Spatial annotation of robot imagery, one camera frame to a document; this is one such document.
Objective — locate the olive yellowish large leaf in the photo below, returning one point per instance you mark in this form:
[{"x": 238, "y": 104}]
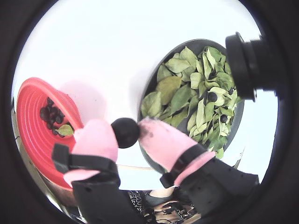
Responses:
[{"x": 168, "y": 88}]

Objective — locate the dark green long leaf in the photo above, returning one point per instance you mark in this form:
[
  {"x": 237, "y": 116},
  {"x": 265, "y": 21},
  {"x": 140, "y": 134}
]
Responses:
[{"x": 181, "y": 98}]

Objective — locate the pink padded gripper finger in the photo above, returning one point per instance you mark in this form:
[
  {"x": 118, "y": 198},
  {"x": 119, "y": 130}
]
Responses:
[
  {"x": 95, "y": 142},
  {"x": 163, "y": 144}
]

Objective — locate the heap of green leaves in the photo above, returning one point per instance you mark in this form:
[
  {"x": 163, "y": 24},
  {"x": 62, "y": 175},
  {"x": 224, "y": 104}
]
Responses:
[{"x": 151, "y": 103}]

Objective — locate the red ribbed plastic cup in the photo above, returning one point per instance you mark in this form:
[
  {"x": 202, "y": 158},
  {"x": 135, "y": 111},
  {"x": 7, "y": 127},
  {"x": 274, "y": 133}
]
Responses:
[{"x": 30, "y": 130}]

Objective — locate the thin pale wooden strip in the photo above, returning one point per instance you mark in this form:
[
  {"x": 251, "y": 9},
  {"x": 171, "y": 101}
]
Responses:
[{"x": 135, "y": 167}]

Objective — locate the small green leaf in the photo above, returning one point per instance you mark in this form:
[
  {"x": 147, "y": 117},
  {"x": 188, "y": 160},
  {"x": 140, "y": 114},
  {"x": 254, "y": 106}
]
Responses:
[{"x": 66, "y": 130}]

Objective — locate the dark grey round bowl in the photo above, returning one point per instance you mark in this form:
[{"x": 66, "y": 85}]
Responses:
[{"x": 236, "y": 130}]

